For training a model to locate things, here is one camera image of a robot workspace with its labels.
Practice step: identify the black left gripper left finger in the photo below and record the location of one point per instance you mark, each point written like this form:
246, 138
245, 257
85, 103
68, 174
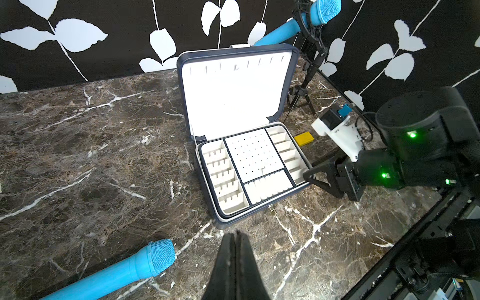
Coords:
222, 283

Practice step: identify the small yellow wooden block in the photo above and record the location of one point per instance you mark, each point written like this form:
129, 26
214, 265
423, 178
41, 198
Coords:
304, 139

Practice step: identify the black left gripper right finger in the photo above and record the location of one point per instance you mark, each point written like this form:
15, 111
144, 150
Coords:
249, 283

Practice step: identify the black front mounting rail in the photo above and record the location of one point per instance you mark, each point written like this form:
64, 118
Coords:
437, 259

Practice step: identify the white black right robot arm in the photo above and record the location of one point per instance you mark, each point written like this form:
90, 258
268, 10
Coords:
430, 139

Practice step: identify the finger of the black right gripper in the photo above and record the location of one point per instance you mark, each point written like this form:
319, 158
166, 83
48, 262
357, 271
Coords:
323, 174

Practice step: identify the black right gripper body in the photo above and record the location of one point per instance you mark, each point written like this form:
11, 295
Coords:
378, 167

